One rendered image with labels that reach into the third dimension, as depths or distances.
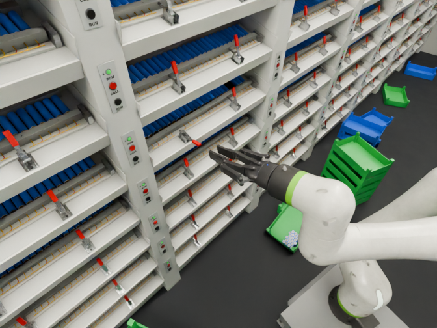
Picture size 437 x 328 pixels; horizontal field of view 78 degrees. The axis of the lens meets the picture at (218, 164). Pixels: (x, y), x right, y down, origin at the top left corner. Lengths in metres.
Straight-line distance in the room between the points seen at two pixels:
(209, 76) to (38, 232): 0.66
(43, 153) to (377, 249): 0.81
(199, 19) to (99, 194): 0.56
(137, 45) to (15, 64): 0.24
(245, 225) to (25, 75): 1.49
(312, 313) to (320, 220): 0.68
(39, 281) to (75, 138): 0.47
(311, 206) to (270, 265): 1.12
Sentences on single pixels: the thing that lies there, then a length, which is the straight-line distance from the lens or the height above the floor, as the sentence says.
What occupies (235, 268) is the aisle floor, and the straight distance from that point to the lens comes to 1.69.
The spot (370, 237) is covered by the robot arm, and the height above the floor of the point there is 0.97.
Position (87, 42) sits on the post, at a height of 1.34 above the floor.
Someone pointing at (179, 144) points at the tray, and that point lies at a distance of 0.95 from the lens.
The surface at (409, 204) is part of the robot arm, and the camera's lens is 1.04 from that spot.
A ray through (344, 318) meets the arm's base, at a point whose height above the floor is 0.40.
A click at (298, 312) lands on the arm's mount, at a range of 1.26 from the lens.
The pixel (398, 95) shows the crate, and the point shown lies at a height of 0.00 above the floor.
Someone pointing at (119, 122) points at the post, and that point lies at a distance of 0.74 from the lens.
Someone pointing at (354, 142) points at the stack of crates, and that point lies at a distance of 2.08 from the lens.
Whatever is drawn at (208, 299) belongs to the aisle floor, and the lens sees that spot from 1.63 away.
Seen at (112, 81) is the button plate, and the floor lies 1.24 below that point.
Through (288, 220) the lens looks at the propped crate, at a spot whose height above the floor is 0.06.
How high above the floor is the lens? 1.55
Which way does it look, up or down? 46 degrees down
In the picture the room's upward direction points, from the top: straight up
